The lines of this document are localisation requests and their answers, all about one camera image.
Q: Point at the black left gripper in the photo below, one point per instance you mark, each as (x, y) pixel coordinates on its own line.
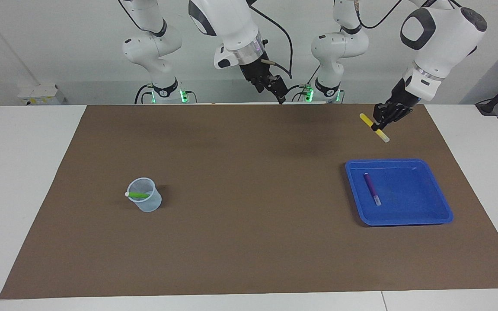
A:
(404, 97)

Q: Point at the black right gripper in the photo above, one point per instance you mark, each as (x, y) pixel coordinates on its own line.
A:
(257, 71)

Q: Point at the yellow pen with white cap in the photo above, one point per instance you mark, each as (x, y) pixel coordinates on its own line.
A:
(368, 121)

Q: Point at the purple pen with white cap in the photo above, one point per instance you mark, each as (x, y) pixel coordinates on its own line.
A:
(371, 185)

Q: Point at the green pen with white cap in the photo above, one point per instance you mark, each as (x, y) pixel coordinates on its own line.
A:
(138, 195)

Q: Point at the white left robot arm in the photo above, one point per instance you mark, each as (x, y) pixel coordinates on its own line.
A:
(439, 39)

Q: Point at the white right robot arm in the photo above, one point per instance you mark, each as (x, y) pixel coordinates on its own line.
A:
(231, 26)

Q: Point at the blue plastic tray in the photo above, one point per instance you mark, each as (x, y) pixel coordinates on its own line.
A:
(413, 203)

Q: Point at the brown table mat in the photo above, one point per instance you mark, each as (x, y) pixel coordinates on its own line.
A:
(253, 224)

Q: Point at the clear plastic cup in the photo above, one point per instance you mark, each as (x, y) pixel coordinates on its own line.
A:
(149, 206)

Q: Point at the white wall box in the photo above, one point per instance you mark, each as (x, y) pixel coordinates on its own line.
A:
(41, 95)

